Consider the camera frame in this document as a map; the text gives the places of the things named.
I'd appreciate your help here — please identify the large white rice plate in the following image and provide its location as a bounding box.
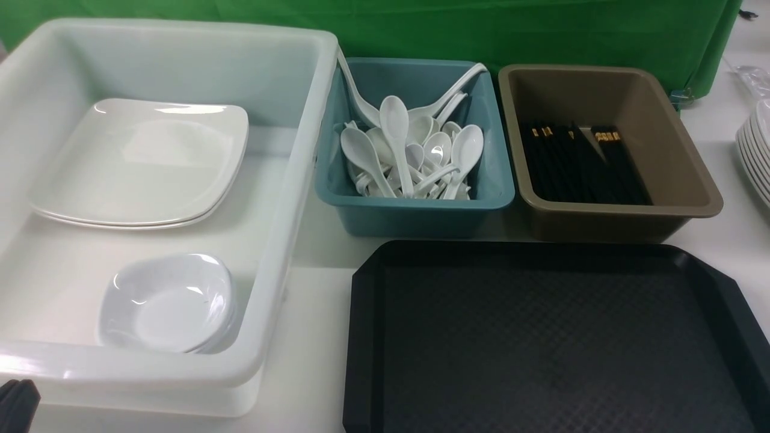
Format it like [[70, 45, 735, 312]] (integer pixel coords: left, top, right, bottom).
[[28, 98, 248, 229]]

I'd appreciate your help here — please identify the white soup spoon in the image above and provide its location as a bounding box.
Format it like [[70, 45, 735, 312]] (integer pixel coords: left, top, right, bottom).
[[379, 95, 414, 199]]

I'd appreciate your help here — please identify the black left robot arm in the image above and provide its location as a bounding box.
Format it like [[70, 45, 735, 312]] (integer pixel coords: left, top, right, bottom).
[[1, 379, 41, 432]]

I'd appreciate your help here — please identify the white square plate in tub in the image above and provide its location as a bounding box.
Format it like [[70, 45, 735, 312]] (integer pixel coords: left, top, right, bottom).
[[34, 206, 219, 231]]

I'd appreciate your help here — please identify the white spoon left front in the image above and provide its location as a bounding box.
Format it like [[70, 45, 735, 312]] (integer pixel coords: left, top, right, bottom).
[[340, 127, 396, 198]]

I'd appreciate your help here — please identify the long white ladle spoon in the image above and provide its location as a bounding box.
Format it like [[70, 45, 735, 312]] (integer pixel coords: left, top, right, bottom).
[[336, 46, 381, 127]]

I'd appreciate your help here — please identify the white spoon right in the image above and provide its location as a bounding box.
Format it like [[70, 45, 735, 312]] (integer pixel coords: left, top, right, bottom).
[[440, 125, 484, 200]]

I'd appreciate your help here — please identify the white spoon leaning back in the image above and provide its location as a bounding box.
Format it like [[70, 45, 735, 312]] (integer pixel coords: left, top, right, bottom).
[[408, 63, 487, 120]]

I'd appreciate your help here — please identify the black serving tray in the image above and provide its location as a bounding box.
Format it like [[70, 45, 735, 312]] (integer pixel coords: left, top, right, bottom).
[[342, 239, 769, 432]]

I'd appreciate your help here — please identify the teal plastic bin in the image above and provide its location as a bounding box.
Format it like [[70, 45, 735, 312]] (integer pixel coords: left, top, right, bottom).
[[314, 57, 516, 238]]

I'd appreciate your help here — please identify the black chopsticks pile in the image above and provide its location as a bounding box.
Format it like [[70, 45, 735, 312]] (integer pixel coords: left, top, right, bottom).
[[518, 121, 653, 206]]

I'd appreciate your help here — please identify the white bowl in tub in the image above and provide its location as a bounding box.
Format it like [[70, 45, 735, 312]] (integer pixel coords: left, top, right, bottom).
[[96, 253, 236, 354]]

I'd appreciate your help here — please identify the brown plastic bin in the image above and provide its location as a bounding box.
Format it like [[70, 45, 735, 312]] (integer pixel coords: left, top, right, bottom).
[[498, 65, 723, 243]]

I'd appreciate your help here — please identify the metal binder clip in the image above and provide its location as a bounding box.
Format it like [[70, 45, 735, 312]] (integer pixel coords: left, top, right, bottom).
[[669, 87, 698, 111]]

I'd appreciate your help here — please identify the large white plastic tub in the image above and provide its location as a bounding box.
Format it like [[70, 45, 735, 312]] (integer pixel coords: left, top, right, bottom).
[[1, 17, 338, 417]]

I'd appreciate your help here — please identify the stack of white plates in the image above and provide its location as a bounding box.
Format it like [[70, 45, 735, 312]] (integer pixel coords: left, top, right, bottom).
[[735, 99, 769, 206]]

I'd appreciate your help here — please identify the clear plastic wrap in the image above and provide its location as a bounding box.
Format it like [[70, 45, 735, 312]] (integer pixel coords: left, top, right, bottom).
[[733, 65, 769, 100]]

